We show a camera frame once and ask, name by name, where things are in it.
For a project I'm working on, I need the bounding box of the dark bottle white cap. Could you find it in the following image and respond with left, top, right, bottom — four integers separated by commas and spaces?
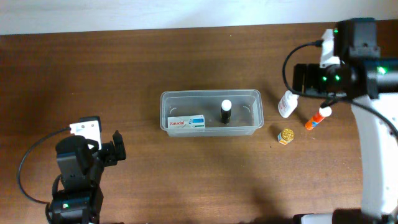
220, 100, 232, 124

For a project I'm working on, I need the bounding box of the white spray bottle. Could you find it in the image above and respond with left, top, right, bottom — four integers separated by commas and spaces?
277, 90, 299, 118

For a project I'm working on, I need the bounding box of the orange tube white cap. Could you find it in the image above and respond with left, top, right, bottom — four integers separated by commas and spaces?
304, 106, 332, 130

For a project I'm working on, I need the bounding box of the small jar gold lid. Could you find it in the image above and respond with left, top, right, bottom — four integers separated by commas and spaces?
277, 128, 295, 145

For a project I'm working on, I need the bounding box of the clear plastic container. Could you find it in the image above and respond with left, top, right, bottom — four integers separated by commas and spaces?
160, 89, 264, 137

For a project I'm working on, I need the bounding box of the Panadol medicine box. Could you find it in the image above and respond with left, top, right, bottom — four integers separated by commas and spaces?
167, 114, 205, 129

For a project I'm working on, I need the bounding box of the left black cable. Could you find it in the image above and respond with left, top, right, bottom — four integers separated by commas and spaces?
16, 126, 72, 224

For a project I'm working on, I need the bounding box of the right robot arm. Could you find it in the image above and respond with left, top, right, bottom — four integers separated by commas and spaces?
288, 18, 397, 223

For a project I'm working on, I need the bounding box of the right black cable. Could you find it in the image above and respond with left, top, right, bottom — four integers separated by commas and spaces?
282, 39, 398, 138

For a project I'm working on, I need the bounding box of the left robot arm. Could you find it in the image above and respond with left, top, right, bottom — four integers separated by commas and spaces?
45, 131, 126, 223

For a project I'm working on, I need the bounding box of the black cable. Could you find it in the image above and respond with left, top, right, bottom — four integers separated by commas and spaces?
16, 126, 72, 224
282, 39, 398, 138

